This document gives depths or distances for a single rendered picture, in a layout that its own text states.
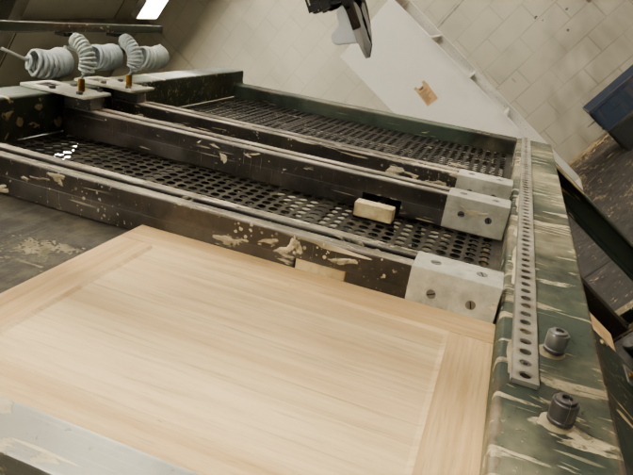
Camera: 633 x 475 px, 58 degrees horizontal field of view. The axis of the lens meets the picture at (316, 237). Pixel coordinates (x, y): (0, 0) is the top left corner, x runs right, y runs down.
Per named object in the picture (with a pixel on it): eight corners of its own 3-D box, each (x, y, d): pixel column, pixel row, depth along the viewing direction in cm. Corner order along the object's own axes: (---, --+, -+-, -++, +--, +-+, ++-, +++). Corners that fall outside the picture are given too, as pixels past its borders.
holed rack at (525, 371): (538, 390, 60) (540, 385, 60) (509, 381, 61) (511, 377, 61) (529, 139, 207) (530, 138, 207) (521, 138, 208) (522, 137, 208)
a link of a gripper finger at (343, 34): (343, 67, 100) (326, 13, 98) (374, 55, 98) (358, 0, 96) (337, 68, 98) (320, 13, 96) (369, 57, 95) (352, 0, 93)
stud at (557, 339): (563, 360, 66) (572, 338, 65) (542, 354, 67) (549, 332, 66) (562, 350, 69) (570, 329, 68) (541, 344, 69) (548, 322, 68)
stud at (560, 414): (573, 435, 54) (582, 410, 53) (545, 427, 55) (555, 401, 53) (571, 419, 56) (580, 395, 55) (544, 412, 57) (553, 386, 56)
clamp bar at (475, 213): (500, 244, 115) (535, 124, 106) (21, 124, 145) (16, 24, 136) (502, 229, 124) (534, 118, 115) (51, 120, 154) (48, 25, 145)
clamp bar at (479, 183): (504, 217, 132) (533, 112, 123) (73, 116, 162) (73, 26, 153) (505, 205, 140) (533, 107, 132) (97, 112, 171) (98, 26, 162)
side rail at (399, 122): (509, 171, 206) (516, 140, 201) (232, 111, 234) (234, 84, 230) (509, 166, 213) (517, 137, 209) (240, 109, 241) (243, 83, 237)
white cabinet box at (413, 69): (585, 199, 421) (391, -4, 421) (521, 246, 449) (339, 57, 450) (581, 178, 474) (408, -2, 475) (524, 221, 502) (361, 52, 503)
